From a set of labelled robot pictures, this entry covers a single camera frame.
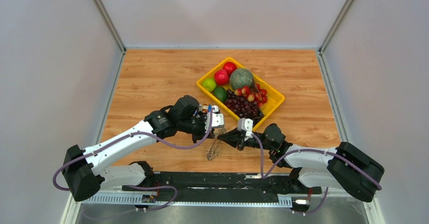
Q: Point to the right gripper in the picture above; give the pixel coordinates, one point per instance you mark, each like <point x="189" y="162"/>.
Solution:
<point x="234" y="138"/>

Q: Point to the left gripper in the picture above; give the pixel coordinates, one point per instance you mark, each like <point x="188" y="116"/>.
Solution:
<point x="196" y="138"/>

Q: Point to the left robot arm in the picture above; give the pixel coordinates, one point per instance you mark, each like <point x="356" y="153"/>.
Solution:
<point x="184" y="125"/>

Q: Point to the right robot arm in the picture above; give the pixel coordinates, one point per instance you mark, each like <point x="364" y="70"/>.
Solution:
<point x="343" y="167"/>

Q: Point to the pile of tagged keys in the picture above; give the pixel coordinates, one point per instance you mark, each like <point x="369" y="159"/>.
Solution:
<point x="204" y="108"/>

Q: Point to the purple grape bunch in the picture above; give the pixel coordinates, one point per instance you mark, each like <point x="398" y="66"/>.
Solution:
<point x="242" y="110"/>

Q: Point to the dark green lime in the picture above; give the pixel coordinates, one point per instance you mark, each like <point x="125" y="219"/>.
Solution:
<point x="220" y="93"/>

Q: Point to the yellow plastic tray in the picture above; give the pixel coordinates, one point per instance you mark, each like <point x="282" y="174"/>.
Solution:
<point x="275" y="98"/>

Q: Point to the light green apple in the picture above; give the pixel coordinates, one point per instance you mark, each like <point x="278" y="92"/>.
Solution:
<point x="209" y="84"/>

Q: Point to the red apple near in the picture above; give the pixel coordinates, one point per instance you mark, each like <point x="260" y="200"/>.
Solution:
<point x="221" y="77"/>

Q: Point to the red apple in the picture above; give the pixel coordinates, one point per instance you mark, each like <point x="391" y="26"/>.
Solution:
<point x="221" y="77"/>
<point x="229" y="67"/>

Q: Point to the green netted melon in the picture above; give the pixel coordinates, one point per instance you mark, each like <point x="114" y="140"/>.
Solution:
<point x="241" y="77"/>

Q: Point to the red apple far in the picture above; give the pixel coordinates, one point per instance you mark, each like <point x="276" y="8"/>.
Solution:
<point x="229" y="67"/>

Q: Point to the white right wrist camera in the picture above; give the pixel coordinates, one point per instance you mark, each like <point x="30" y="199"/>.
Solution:
<point x="245" y="126"/>

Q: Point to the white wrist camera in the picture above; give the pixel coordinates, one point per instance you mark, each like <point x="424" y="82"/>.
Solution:
<point x="245" y="126"/>
<point x="216" y="117"/>

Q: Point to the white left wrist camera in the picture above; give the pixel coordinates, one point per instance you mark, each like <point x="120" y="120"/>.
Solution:
<point x="216" y="117"/>

